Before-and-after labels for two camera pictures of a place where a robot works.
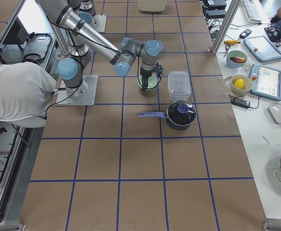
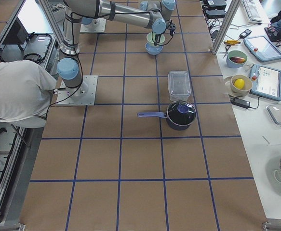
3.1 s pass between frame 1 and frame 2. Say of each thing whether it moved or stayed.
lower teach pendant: stayed
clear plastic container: stayed
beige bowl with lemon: stayed
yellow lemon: stayed
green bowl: moved
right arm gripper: moved
